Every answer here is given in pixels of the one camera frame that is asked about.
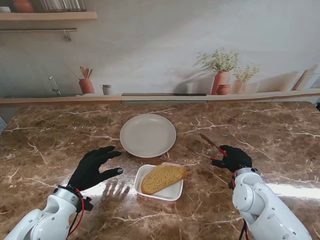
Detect printed kitchen scene backdrop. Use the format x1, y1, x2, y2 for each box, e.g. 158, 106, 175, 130
0, 0, 320, 108

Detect toasted bread slice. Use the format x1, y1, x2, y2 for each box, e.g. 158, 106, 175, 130
140, 162, 188, 195

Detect white paper bento box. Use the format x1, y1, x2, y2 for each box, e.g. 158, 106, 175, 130
134, 164, 184, 202

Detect red handled metal kitchen tongs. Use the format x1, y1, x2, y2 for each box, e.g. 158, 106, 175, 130
199, 133, 229, 161

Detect red cable on arm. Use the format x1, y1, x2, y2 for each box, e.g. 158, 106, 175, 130
238, 221, 251, 240
67, 187, 85, 237

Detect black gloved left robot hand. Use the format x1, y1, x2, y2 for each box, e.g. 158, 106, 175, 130
67, 145, 124, 192

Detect red cable on left arm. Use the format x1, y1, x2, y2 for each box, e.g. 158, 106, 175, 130
67, 187, 85, 237

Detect red cable on right arm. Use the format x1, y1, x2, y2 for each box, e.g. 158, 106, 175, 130
238, 221, 251, 240

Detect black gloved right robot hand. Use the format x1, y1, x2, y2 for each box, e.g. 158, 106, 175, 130
210, 144, 253, 173

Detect round white plate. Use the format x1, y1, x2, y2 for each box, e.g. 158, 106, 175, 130
119, 113, 177, 159

